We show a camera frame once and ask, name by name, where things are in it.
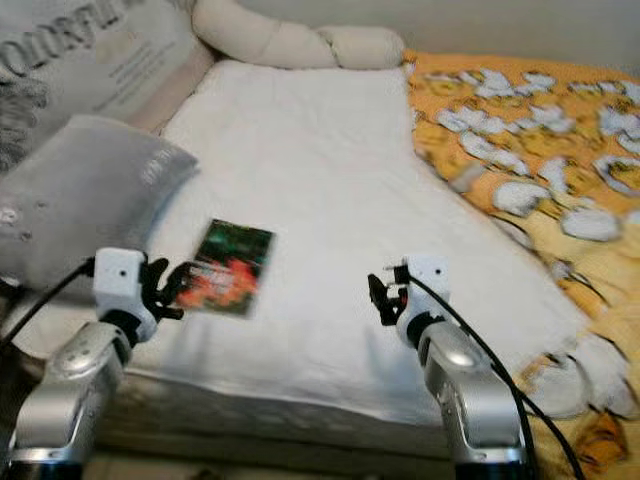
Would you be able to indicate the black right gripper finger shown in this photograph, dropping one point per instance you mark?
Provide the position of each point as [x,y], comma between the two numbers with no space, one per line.
[386,312]
[379,284]

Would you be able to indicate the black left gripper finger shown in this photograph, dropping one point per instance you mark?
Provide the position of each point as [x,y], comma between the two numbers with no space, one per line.
[177,280]
[174,311]

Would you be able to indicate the dark green orange book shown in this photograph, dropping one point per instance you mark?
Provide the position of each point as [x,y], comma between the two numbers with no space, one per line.
[235,265]

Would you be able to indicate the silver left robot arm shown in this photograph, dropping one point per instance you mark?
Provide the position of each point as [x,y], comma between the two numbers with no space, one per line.
[75,390]

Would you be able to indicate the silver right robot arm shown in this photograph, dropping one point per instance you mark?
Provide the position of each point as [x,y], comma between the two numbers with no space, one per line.
[470,390]

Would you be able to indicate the white mattress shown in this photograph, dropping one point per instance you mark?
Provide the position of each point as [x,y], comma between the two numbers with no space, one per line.
[310,180]

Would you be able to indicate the grey bear print pillow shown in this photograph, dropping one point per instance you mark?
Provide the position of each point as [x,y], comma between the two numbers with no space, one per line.
[80,190]

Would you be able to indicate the yellow duck print blanket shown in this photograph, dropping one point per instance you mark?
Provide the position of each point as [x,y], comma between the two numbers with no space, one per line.
[460,100]

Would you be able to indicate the grey lettered headboard cushion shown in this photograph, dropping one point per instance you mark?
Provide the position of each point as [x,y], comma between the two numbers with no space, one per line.
[90,70]

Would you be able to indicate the beige twisted bolster cushion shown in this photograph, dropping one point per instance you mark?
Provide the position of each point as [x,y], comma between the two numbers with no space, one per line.
[280,40]

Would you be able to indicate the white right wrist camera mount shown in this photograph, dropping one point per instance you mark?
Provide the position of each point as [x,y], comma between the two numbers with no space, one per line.
[430,290]

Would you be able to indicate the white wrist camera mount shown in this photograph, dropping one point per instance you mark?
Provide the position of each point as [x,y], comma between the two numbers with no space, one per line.
[118,280]
[430,290]

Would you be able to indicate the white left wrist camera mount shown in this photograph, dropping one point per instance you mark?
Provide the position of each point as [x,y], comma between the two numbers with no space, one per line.
[118,280]

